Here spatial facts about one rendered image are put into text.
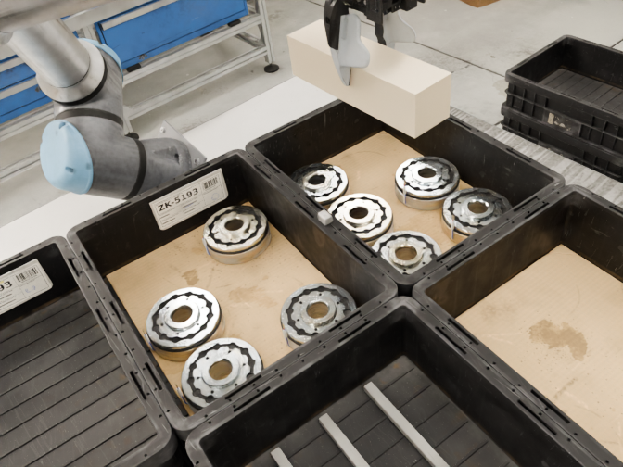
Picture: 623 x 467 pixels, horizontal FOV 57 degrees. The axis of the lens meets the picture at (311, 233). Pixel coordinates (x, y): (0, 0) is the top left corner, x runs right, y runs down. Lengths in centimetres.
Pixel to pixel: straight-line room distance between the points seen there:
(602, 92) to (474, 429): 138
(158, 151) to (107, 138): 10
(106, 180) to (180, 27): 182
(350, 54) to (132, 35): 206
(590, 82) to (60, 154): 151
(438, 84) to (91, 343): 58
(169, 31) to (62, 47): 182
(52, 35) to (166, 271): 38
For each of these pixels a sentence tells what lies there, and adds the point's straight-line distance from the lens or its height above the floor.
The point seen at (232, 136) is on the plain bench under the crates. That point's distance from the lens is 141.
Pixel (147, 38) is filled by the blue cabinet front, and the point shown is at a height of 41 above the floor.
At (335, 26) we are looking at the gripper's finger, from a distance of 72.
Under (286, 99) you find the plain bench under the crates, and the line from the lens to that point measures 150.
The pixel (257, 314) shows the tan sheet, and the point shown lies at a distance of 83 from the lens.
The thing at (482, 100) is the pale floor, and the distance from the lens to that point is 278.
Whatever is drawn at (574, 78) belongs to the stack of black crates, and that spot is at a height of 49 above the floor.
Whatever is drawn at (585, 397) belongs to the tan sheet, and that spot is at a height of 83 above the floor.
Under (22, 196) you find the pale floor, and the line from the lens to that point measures 278.
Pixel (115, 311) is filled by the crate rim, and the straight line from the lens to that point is 78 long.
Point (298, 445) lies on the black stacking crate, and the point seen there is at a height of 83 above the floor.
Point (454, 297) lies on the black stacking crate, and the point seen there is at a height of 87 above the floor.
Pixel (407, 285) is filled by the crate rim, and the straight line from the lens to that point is 71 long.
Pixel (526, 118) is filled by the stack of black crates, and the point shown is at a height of 48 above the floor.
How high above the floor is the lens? 147
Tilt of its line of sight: 44 degrees down
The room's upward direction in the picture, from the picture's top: 9 degrees counter-clockwise
